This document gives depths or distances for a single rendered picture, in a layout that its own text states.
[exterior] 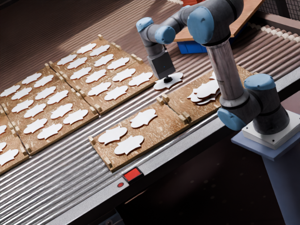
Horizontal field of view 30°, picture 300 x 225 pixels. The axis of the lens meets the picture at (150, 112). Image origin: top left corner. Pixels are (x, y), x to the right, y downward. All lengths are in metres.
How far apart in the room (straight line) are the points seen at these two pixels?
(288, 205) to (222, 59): 0.83
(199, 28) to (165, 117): 0.79
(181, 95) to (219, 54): 0.79
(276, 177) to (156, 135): 0.56
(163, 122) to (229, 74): 0.64
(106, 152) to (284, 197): 0.82
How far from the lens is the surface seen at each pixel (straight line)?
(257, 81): 2.25
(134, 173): 2.38
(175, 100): 2.76
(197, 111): 2.60
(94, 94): 3.17
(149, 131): 2.60
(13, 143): 3.13
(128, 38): 3.81
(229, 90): 2.12
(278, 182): 2.49
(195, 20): 1.96
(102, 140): 2.69
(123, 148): 2.55
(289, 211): 2.60
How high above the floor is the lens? 2.22
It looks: 28 degrees down
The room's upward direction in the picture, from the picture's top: 24 degrees counter-clockwise
